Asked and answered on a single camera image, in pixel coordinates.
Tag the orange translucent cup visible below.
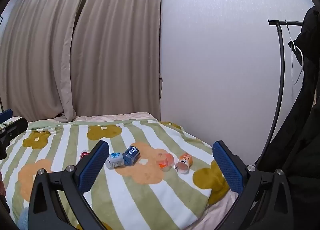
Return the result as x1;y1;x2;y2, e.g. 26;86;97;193
157;153;174;172

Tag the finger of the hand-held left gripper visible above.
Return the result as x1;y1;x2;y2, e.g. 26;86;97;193
0;109;13;123

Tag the black clothes rack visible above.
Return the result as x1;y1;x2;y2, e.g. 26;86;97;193
255;19;304;168

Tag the white clothes hanger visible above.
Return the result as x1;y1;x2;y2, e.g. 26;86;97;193
287;40;304;85

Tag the red capped small bottle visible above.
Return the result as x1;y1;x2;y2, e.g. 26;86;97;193
78;149;90;164

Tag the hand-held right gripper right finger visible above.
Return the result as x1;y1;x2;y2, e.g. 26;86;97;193
212;141;293;230

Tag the striped floral blanket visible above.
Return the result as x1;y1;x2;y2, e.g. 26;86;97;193
0;118;238;230

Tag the orange and white cup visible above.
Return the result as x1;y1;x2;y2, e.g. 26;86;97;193
174;153;193;174

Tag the blue labelled plastic bottle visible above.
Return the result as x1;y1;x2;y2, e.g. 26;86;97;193
122;146;140;166

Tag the white and blue cup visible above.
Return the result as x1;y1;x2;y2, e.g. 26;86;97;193
105;153;124;169

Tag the black coat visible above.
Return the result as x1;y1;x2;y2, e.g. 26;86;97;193
255;7;320;230

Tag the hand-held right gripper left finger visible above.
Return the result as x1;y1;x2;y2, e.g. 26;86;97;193
28;140;110;230

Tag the beige curtain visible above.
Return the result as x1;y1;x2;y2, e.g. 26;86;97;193
0;0;93;124
70;0;162;121

